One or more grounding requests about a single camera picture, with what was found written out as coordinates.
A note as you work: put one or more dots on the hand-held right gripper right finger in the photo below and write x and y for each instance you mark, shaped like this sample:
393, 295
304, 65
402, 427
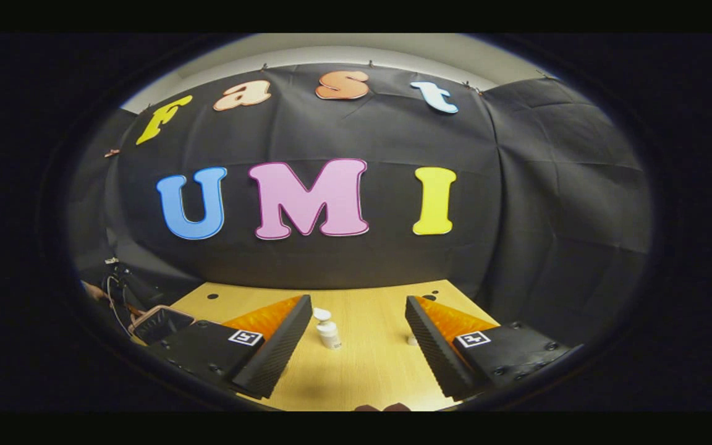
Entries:
433, 352

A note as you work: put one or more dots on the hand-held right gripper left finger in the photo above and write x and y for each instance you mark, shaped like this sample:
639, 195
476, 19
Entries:
279, 352

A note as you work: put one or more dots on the white pump bottle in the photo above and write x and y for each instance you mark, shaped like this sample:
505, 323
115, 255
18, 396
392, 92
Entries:
329, 335

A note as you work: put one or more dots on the small white item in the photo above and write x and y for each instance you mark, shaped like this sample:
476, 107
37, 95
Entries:
413, 340

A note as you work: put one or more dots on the copper clip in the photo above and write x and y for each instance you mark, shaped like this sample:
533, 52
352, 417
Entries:
112, 152

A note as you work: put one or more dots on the black backdrop cloth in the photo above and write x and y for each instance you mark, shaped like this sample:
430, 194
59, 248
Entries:
362, 136

